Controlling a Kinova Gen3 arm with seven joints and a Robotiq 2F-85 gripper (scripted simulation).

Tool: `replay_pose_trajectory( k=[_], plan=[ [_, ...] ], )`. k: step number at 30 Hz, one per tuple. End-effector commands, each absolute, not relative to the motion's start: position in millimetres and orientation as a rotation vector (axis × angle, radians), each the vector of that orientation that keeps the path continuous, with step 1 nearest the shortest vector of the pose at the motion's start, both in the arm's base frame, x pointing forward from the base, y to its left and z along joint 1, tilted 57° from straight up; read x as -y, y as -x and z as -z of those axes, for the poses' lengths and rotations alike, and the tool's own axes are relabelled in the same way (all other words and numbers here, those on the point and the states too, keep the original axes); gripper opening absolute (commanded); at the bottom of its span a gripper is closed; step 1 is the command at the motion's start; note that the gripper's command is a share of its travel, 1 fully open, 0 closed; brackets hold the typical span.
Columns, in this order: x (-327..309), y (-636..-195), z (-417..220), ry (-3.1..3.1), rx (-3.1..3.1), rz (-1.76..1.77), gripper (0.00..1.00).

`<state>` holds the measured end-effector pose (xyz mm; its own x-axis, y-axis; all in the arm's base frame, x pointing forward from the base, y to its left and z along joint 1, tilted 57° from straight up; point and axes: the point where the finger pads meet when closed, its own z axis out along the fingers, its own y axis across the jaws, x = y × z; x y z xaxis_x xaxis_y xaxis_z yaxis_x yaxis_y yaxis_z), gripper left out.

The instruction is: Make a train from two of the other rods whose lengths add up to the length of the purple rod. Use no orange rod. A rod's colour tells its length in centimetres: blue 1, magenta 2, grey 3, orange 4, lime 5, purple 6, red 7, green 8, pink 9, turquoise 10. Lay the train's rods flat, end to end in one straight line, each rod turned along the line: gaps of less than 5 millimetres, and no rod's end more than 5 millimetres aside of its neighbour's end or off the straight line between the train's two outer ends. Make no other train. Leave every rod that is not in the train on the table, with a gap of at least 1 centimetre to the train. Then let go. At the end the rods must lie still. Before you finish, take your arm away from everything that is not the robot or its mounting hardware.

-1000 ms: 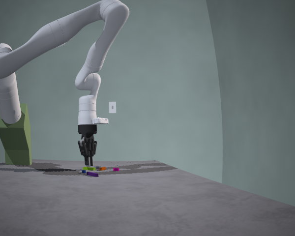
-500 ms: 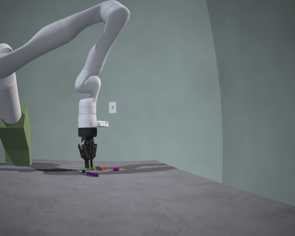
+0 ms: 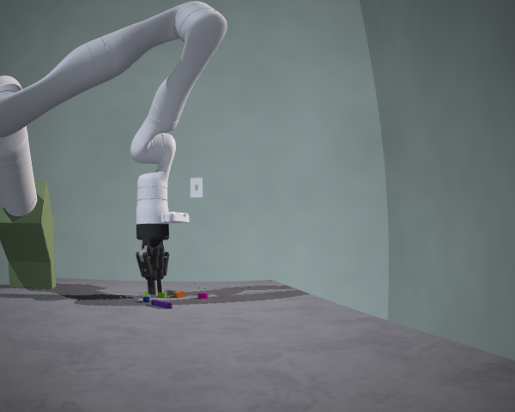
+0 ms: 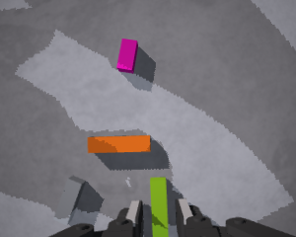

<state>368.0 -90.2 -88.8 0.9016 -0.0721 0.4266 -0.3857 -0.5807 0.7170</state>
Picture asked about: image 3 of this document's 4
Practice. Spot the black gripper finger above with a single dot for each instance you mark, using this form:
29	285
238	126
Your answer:
151	273
162	271

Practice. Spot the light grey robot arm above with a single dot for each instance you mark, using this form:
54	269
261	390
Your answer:
198	25

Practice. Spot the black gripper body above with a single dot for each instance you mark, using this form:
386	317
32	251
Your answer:
152	235

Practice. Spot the purple rod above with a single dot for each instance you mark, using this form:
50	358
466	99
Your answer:
162	304

